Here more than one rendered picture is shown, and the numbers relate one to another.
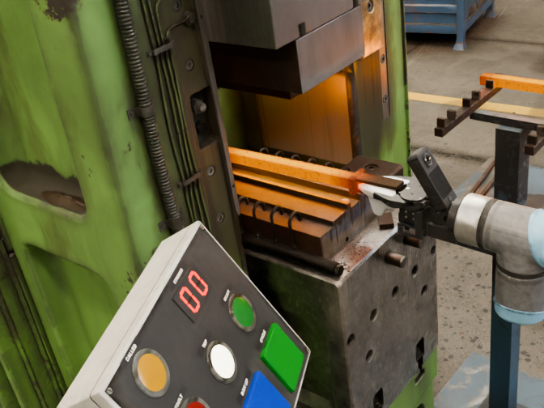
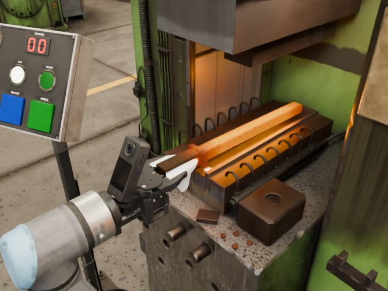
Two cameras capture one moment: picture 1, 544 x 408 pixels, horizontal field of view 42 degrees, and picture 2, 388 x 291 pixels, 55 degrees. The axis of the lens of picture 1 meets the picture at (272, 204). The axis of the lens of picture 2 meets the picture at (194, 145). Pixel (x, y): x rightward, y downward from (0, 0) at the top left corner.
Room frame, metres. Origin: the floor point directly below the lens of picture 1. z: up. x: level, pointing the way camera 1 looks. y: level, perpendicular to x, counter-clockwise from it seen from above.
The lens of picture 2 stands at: (1.26, -0.80, 1.48)
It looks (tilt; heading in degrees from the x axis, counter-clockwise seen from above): 33 degrees down; 95
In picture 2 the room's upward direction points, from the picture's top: straight up
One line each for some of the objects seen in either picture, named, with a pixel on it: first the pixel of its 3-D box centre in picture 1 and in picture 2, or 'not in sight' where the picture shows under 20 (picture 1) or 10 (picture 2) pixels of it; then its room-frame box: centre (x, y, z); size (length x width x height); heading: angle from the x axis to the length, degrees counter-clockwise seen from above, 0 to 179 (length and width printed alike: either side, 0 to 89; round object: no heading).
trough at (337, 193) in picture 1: (273, 179); (261, 136); (1.36, -0.01, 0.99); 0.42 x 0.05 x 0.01; 47
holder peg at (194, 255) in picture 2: (414, 240); (200, 253); (1.23, -0.28, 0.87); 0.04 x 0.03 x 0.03; 47
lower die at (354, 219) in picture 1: (268, 198); (252, 144); (1.34, 0.01, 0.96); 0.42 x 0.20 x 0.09; 47
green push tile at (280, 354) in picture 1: (280, 358); (42, 116); (0.79, 0.02, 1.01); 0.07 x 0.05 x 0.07; 162
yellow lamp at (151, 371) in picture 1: (151, 372); not in sight; (0.63, 0.17, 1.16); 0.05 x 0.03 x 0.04; 137
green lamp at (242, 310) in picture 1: (242, 312); (47, 80); (0.80, 0.07, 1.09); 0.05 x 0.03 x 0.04; 137
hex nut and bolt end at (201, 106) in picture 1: (200, 117); not in sight; (1.16, 0.10, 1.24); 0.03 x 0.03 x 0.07; 47
